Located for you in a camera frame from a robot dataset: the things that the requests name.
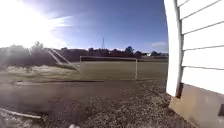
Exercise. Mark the robot's own part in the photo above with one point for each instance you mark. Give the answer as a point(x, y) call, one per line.
point(71, 126)

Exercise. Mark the grey gravel ground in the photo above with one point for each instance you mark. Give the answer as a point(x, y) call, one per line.
point(126, 110)

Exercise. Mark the white goal frame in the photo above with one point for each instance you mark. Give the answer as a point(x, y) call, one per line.
point(136, 70)

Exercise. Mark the lattice mast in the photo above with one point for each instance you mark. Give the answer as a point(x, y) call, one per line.
point(103, 45)

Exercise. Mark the green grass field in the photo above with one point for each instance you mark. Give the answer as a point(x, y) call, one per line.
point(106, 70)

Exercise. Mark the pale thin stick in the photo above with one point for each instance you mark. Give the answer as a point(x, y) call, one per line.
point(20, 113)

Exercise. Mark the row of distant trees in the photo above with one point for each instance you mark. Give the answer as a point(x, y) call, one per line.
point(33, 55)

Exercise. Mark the white clapboard building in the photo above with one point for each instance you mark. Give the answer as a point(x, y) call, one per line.
point(203, 56)

